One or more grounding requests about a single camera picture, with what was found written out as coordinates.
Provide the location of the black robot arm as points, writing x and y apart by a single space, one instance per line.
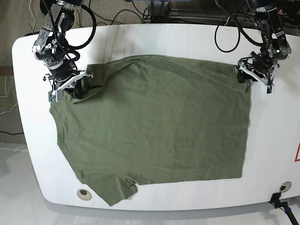
274 46
52 48

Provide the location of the table cable grommet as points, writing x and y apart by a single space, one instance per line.
285 186
84 194

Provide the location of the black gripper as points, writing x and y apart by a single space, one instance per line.
261 66
69 81

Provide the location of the aluminium frame post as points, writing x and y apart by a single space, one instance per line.
159 10

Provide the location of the left table cable grommet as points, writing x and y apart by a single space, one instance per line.
84 194

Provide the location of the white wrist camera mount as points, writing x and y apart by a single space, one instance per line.
267 86
60 97

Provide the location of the olive green T-shirt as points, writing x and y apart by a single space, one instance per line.
152 119

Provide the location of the right table cable grommet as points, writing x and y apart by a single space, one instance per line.
285 186

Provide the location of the black clamp with cable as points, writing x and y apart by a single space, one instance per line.
277 204

